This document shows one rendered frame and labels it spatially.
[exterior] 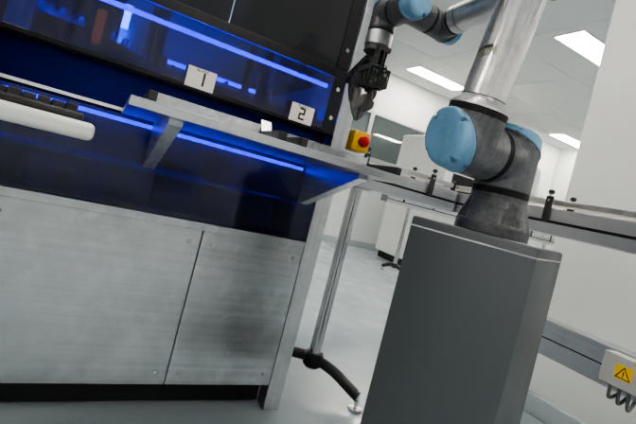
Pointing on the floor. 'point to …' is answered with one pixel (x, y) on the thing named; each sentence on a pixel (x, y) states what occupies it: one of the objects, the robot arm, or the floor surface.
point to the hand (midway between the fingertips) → (355, 115)
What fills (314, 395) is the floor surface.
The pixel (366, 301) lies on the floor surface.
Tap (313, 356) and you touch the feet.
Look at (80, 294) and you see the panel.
